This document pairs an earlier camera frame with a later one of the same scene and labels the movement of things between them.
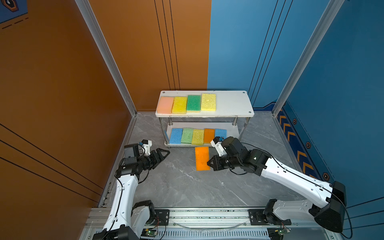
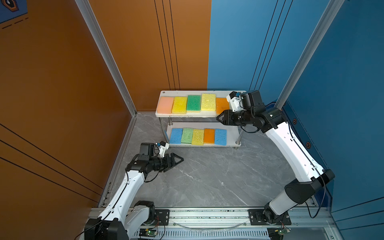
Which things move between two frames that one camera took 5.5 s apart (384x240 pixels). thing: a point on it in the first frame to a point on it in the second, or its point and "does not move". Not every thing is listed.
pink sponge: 165,105 does not move
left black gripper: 158,156 to 171,160
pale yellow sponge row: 198,137 does not move
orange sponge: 201,155 to 222,104
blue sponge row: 221,133 does not move
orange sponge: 209,135 does not move
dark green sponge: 194,103 does not move
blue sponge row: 176,136 does not move
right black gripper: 216,165 to 227,117
